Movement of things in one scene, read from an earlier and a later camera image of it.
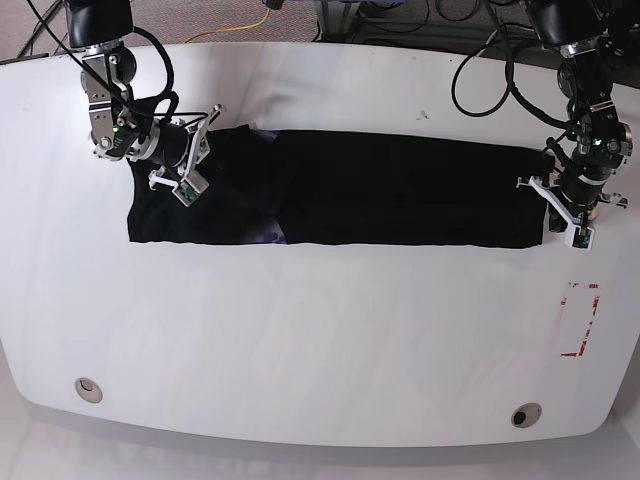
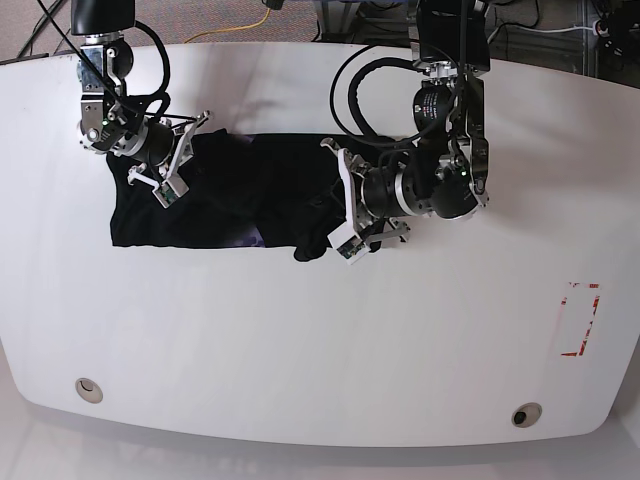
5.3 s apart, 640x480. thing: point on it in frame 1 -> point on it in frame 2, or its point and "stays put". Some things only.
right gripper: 572,200 -> 376,204
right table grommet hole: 526,415 stays put
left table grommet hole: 89,390 stays put
